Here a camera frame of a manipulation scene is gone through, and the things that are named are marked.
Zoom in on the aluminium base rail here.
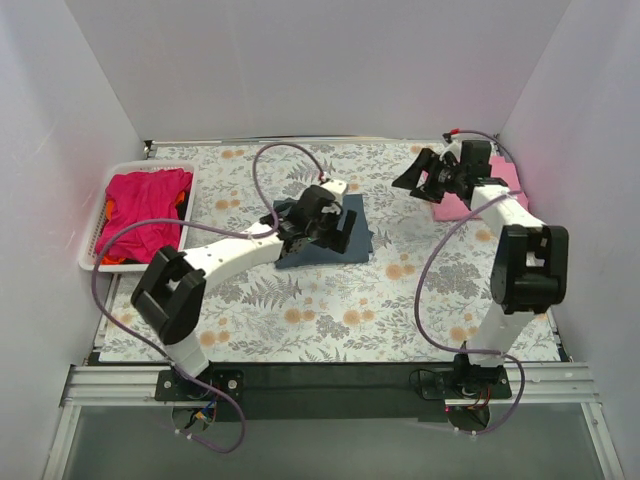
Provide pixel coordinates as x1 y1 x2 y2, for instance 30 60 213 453
61 362 624 479

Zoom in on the white plastic basket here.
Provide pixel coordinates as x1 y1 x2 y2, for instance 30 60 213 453
78 159 199 271

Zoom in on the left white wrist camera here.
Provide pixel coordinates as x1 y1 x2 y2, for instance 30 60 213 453
319 174 349 205

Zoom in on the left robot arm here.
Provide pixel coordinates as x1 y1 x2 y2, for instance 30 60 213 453
131 180 357 400

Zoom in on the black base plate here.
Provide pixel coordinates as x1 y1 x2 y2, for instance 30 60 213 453
154 362 511 424

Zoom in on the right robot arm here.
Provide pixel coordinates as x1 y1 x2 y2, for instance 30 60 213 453
392 135 569 399

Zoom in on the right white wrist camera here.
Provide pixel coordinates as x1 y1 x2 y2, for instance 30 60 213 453
441 129 462 160

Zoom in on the floral table mat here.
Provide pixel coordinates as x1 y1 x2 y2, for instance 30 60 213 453
99 142 564 364

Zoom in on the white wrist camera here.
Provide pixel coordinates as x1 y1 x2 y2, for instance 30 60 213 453
319 174 349 205
441 129 462 160

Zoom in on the blue-grey t-shirt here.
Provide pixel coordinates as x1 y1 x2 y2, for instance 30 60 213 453
275 194 373 270

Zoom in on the magenta t-shirt in basket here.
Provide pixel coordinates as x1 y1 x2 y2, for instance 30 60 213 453
105 169 192 263

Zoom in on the folded pink t-shirt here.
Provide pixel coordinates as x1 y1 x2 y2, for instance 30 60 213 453
431 155 529 222

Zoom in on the orange garment in basket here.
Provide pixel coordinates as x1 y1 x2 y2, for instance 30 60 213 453
95 198 126 265

